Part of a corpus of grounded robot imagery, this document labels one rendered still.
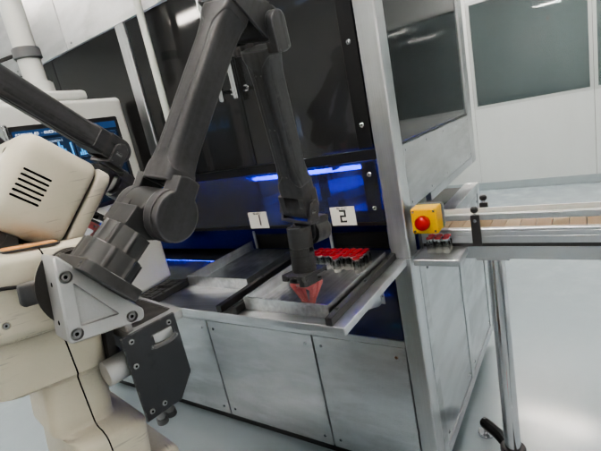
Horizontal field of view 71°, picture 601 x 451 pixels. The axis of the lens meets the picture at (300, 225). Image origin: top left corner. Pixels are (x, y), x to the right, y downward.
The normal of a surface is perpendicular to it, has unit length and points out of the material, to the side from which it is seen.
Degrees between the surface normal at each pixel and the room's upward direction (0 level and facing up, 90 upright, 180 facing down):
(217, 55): 98
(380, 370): 90
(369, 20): 90
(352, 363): 90
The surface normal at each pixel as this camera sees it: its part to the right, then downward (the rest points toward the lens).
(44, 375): 0.73, 0.02
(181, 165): 0.84, -0.09
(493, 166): -0.53, 0.31
